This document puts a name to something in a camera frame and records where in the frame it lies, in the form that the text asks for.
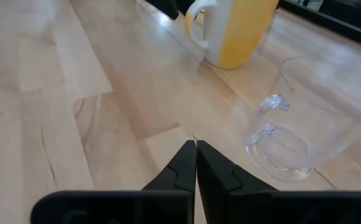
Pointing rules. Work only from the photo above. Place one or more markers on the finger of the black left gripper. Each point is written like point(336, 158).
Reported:
point(165, 6)

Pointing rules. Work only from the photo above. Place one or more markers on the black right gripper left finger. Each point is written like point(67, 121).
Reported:
point(174, 205)

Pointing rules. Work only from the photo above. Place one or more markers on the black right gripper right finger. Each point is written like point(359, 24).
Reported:
point(230, 202)

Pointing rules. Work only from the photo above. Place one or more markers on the clear glass mug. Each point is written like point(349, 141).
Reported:
point(280, 155)

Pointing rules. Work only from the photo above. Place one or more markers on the yellow and white ceramic mug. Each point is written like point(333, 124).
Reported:
point(239, 37)

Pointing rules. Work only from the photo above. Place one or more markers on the black table edge rail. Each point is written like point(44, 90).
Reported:
point(339, 28)

